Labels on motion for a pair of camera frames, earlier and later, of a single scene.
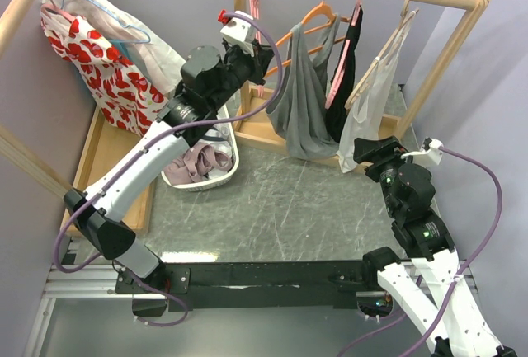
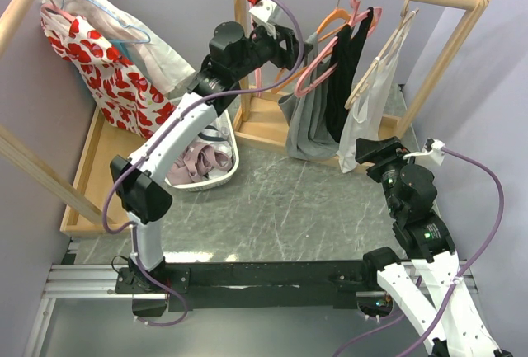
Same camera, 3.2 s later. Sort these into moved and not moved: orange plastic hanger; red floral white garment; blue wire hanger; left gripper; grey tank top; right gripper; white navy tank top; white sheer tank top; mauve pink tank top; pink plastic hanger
Moved: orange plastic hanger; grey tank top; left gripper; pink plastic hanger
Not moved: blue wire hanger; white navy tank top; right gripper; red floral white garment; mauve pink tank top; white sheer tank top
